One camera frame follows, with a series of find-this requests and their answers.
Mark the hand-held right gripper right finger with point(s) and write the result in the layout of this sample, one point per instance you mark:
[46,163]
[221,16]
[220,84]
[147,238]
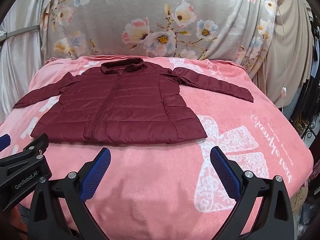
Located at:
[225,172]

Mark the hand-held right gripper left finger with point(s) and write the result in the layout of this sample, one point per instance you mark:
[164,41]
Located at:
[96,172]

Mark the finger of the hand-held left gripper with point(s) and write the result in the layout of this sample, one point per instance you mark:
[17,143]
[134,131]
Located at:
[32,152]
[4,142]

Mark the maroon puffer jacket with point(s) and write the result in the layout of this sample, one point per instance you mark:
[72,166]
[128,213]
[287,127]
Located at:
[120,105]

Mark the dark hanging clothes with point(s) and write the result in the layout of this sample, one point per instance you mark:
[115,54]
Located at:
[311,80]

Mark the pink printed blanket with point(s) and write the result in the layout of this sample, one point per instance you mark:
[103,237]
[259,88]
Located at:
[155,195]

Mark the white curtain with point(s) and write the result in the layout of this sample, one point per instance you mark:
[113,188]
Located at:
[20,65]

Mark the black metal scroll rack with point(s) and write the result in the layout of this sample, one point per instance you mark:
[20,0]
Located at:
[311,128]

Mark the grey curtain tieback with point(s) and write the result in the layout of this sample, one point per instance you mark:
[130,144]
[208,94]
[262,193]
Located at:
[20,32]

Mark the beige curtain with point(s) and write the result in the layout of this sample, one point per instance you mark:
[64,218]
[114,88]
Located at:
[292,42]

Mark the grey floral sheet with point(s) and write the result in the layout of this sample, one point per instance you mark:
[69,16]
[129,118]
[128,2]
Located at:
[150,7]

